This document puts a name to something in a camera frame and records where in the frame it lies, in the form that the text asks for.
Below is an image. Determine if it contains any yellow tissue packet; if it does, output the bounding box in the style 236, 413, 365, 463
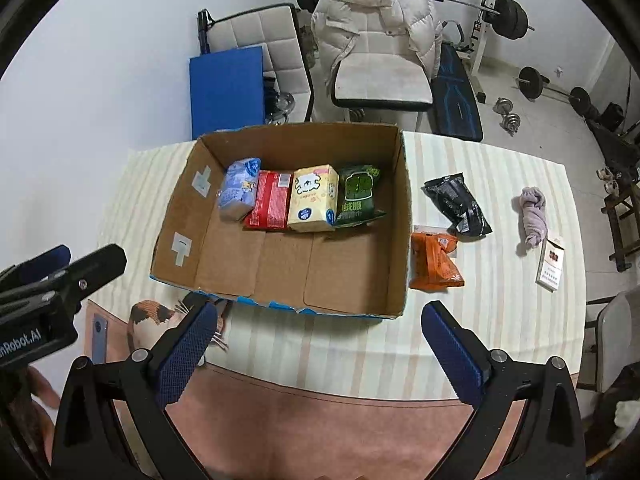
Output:
287, 164, 340, 233

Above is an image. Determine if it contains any dark wooden stool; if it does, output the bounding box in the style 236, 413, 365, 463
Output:
600, 170, 640, 273

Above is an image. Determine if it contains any white puffer jacket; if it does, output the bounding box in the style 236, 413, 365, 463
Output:
311, 0, 444, 88

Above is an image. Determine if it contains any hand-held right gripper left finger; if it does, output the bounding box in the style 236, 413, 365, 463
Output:
50, 294, 221, 480

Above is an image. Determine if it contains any black exercise machine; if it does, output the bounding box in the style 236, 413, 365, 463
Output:
585, 102, 640, 181

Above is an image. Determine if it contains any person's left hand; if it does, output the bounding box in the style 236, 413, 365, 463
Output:
29, 365, 62, 409

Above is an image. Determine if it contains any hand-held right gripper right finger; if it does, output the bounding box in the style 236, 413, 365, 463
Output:
420, 301, 588, 480

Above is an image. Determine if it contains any white weight rack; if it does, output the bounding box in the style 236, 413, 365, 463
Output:
467, 0, 503, 73

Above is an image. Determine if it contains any striped tablecloth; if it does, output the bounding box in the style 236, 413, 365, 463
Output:
97, 130, 588, 403

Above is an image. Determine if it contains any pink printed clothing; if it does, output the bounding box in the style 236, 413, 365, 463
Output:
85, 297, 481, 480

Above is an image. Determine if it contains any black weight bench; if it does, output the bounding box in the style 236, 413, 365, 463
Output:
431, 42, 485, 142

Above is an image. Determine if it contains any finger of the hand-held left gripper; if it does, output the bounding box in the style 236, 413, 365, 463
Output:
0, 243, 128, 312
0, 244, 72, 291

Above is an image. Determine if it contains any dark brown cloth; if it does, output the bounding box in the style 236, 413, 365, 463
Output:
582, 365, 640, 466

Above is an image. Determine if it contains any black soft packet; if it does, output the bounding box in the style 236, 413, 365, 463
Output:
421, 172, 493, 237

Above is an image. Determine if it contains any white padded chair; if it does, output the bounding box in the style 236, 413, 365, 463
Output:
327, 30, 435, 126
197, 2, 316, 123

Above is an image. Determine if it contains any light blue snack packet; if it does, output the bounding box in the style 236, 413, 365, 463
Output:
217, 157, 262, 221

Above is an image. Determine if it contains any purple sock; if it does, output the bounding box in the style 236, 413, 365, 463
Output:
512, 186, 549, 251

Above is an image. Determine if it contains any orange soft packet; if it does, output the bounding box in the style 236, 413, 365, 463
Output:
410, 231, 466, 291

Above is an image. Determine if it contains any green tissue packet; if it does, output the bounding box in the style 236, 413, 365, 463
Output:
332, 163, 388, 228

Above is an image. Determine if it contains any cardboard box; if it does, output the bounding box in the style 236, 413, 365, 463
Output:
149, 122, 413, 321

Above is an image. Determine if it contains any red snack packet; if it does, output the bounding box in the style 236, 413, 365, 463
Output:
243, 170, 294, 232

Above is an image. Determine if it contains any blue folded mat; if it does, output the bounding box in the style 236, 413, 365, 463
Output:
188, 44, 266, 140

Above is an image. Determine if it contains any white cigarette box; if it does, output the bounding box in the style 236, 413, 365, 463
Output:
535, 237, 566, 292

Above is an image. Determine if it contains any short barbell with black plates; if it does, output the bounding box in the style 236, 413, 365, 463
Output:
515, 66, 593, 116

